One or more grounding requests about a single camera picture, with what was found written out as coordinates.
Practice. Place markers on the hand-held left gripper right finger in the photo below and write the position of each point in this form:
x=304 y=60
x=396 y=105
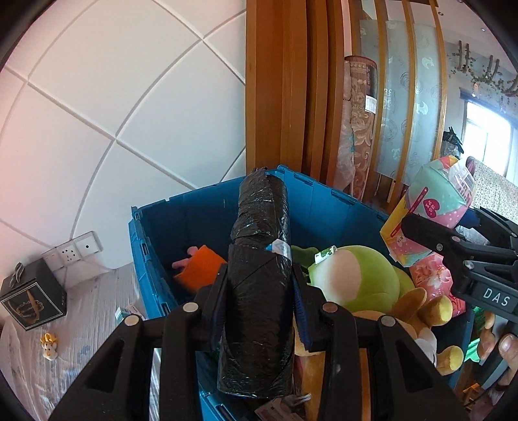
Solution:
x=303 y=324

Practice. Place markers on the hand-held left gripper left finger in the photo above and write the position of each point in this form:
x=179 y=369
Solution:
x=218 y=311

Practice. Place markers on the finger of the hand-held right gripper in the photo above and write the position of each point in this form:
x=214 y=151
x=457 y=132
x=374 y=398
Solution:
x=429 y=237
x=497 y=226

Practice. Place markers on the pastel colourful packet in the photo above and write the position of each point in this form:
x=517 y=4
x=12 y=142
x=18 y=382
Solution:
x=433 y=194

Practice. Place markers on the black garbage bag roll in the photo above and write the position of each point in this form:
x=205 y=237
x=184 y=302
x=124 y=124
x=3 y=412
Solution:
x=259 y=283

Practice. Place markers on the green plush toy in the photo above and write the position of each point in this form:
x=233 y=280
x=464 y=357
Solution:
x=356 y=279

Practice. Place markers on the blue plastic crate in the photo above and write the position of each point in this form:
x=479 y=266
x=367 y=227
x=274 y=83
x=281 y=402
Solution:
x=194 y=218

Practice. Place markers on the person's right hand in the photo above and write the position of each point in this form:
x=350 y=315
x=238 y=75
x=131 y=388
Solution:
x=508 y=350

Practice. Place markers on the pink floral packet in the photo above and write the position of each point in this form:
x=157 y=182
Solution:
x=433 y=275

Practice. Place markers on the floral cloth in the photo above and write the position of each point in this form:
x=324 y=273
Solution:
x=495 y=186

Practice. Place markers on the orange plush toy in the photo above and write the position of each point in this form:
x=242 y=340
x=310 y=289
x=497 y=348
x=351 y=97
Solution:
x=202 y=267

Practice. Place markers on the brown yellow plush toy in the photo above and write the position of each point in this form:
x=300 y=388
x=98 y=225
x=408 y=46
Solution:
x=412 y=311

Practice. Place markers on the small green white box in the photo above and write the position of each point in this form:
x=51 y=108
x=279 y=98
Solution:
x=129 y=313

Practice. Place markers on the small labelled packet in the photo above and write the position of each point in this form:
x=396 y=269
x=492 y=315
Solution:
x=279 y=411

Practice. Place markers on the window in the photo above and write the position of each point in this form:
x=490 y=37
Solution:
x=491 y=129

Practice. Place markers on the rolled patterned rug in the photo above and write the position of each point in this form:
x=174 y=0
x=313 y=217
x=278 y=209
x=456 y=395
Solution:
x=358 y=129

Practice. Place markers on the striped bed sheet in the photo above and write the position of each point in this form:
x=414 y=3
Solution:
x=89 y=307

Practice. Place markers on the frosted glass sliding door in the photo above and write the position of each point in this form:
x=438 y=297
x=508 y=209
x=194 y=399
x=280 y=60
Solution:
x=408 y=101

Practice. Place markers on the hanging vine decoration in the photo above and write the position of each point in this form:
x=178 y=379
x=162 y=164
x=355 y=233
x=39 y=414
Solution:
x=485 y=73

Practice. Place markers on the black gift box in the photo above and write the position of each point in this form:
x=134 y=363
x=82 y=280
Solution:
x=30 y=299

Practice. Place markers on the white wall switch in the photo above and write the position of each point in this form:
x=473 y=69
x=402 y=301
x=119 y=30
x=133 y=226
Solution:
x=87 y=244

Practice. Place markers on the white wall socket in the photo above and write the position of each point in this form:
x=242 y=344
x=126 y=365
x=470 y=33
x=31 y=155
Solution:
x=66 y=254

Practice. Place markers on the wooden headboard frame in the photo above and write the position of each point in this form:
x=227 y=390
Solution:
x=283 y=89

